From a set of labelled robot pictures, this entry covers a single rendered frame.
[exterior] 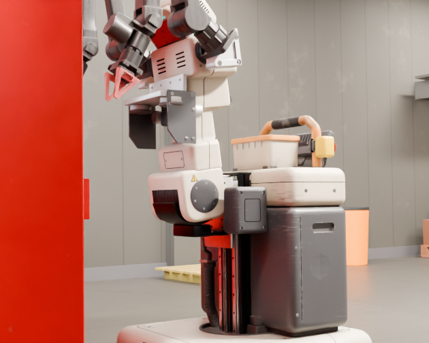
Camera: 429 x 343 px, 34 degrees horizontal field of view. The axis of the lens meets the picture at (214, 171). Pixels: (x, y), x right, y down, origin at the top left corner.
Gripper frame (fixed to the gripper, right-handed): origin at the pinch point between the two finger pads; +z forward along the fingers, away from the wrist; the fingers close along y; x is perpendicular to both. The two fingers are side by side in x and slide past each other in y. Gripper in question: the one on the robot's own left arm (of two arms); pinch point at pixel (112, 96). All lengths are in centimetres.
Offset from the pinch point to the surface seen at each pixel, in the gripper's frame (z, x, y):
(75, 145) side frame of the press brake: 40, -32, 85
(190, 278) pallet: -23, 259, -355
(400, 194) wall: -242, 533, -421
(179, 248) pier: -52, 266, -405
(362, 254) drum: -131, 453, -366
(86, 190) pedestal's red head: 22.4, 11.8, -18.7
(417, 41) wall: -432, 479, -421
